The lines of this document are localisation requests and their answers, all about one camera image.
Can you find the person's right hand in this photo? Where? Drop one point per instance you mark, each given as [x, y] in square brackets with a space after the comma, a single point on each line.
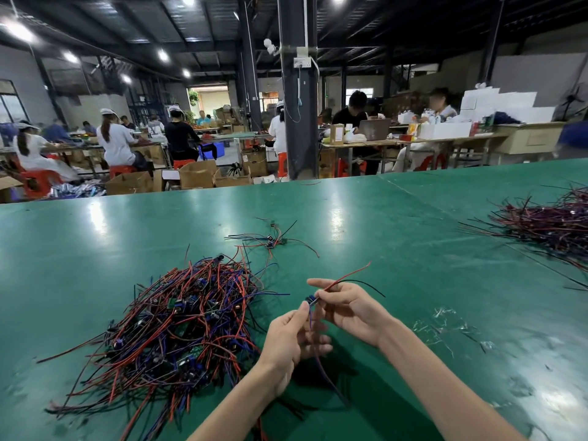
[356, 312]

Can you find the person's left hand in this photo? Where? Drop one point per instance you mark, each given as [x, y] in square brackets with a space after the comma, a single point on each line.
[280, 344]

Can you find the person's left thumb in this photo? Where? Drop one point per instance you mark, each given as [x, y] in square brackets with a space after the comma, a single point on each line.
[294, 313]

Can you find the person's right thumb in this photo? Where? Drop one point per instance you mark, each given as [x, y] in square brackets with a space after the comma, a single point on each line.
[327, 298]

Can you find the person's right forearm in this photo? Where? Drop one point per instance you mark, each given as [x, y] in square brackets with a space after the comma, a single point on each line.
[441, 390]

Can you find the person's left forearm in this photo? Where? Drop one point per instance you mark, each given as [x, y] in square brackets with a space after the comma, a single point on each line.
[239, 408]

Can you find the clear plastic scraps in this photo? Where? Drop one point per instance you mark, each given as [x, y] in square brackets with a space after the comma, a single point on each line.
[443, 328]

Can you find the red plastic stool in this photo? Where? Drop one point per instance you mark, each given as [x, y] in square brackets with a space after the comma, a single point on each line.
[282, 165]
[40, 181]
[351, 167]
[121, 169]
[183, 163]
[429, 161]

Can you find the brown cardboard box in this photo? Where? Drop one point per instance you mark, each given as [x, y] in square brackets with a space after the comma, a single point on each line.
[197, 175]
[232, 180]
[255, 165]
[129, 183]

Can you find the grey laptop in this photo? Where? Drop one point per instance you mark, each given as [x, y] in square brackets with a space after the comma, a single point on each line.
[374, 129]

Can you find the wooden work table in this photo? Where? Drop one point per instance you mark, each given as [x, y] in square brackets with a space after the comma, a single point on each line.
[413, 142]

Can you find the blue plastic crate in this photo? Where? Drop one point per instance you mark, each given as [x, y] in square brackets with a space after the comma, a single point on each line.
[213, 150]

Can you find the dark steel pillar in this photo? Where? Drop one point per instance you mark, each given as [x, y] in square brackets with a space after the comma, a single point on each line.
[297, 110]

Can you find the long white box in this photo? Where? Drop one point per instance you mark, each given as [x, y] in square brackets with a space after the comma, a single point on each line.
[445, 131]

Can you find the white power outlet strip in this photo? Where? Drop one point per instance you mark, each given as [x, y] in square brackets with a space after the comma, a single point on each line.
[302, 62]

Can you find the green potted plant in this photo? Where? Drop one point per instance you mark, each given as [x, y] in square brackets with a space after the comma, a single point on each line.
[193, 97]

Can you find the heap of shiny packets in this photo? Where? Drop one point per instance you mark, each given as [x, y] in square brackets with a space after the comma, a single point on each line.
[76, 190]

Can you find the stack of white boxes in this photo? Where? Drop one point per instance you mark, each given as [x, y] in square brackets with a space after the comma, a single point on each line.
[505, 105]

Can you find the white security camera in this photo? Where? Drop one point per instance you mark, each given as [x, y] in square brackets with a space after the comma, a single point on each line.
[271, 46]

